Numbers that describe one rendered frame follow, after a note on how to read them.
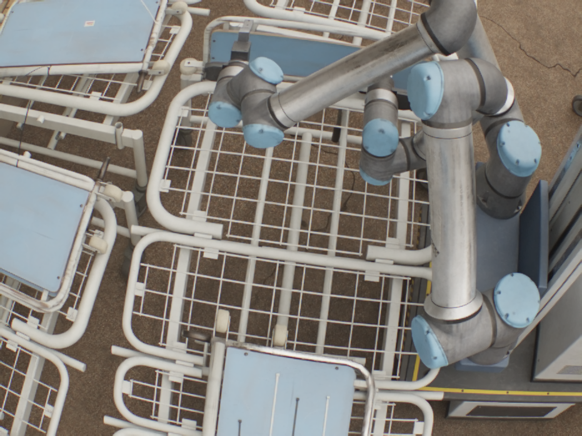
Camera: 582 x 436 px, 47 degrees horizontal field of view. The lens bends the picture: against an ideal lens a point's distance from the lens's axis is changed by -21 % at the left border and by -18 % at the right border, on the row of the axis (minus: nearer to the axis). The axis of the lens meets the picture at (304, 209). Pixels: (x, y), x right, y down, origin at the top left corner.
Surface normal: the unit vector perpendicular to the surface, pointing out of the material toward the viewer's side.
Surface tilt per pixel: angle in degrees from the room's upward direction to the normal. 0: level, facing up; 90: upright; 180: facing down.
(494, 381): 0
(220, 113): 85
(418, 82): 84
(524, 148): 5
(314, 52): 90
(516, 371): 0
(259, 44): 90
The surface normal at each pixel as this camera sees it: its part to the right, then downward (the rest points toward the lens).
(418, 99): -0.95, 0.11
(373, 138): -0.09, 0.70
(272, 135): 0.06, 0.90
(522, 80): 0.09, -0.49
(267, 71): 0.64, -0.51
